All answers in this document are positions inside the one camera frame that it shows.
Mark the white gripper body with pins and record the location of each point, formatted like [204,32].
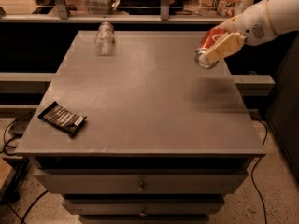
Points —
[253,25]

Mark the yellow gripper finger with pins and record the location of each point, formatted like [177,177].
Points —
[227,45]
[229,25]

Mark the red coke can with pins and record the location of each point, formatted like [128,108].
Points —
[210,39]

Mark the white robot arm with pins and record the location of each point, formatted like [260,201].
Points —
[284,15]

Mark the clear plastic water bottle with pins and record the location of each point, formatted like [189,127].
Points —
[104,41]

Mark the black bag behind railing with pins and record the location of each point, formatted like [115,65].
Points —
[148,7]

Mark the grey drawer cabinet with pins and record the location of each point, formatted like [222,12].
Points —
[152,114]

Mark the clear plastic container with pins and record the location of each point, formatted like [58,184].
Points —
[99,7]

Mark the top drawer metal knob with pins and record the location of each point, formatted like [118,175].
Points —
[142,187]

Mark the drawer metal knob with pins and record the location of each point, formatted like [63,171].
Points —
[142,187]
[143,213]

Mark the black snack bar wrapper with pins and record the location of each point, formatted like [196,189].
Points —
[62,119]

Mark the metal railing frame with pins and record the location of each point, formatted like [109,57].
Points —
[114,11]

